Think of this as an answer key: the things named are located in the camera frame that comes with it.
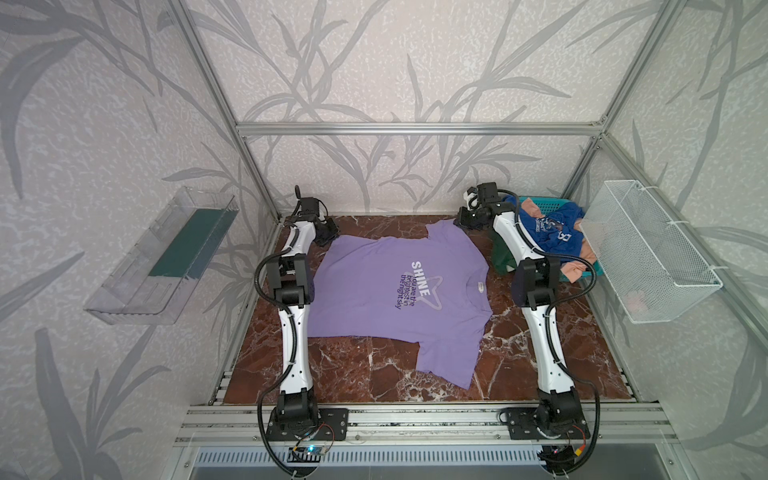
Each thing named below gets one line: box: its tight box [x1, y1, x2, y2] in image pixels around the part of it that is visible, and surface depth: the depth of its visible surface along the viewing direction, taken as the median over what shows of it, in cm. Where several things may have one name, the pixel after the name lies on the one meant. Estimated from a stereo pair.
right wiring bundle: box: [537, 441, 597, 476], surface depth 71 cm
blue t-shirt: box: [503, 196, 585, 257], surface depth 106 cm
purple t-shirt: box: [307, 220, 493, 389], surface depth 101 cm
